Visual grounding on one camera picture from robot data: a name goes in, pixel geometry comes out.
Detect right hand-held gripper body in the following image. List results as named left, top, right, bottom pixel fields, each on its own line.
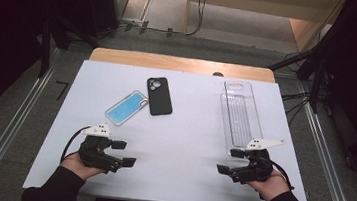
left=229, top=135, right=286, bottom=189

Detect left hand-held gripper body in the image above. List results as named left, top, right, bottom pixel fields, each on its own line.
left=76, top=120, right=129, bottom=176

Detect clear plastic tray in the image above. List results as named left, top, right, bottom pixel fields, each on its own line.
left=214, top=79, right=270, bottom=160

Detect shiny translucent phone case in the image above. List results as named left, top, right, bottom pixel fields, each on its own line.
left=103, top=86, right=151, bottom=130

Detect black phone case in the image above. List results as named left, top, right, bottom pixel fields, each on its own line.
left=143, top=75, right=177, bottom=119

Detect person's left hand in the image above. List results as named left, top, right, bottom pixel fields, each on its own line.
left=59, top=151, right=108, bottom=183

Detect person's right hand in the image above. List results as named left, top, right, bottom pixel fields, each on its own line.
left=244, top=167, right=294, bottom=201

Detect black stand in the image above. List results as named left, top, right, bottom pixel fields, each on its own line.
left=36, top=9, right=103, bottom=85
left=264, top=39, right=332, bottom=115

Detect light wooden shelf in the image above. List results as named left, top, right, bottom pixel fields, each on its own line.
left=182, top=0, right=347, bottom=58

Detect left hand-held gripper black cable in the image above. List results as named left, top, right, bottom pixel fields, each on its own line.
left=59, top=122, right=92, bottom=167

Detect hand-held gripper black cable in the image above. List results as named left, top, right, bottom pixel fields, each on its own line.
left=59, top=122, right=92, bottom=167
left=268, top=160, right=298, bottom=191

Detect right hand-held gripper black cable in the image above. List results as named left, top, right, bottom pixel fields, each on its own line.
left=268, top=160, right=298, bottom=191

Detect metal floor rail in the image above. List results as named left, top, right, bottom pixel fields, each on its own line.
left=0, top=41, right=62, bottom=201
left=285, top=82, right=357, bottom=201

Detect black floor cables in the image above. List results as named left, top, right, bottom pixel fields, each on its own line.
left=278, top=89, right=312, bottom=127

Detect hanging black cable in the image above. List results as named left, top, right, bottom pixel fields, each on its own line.
left=186, top=0, right=210, bottom=39

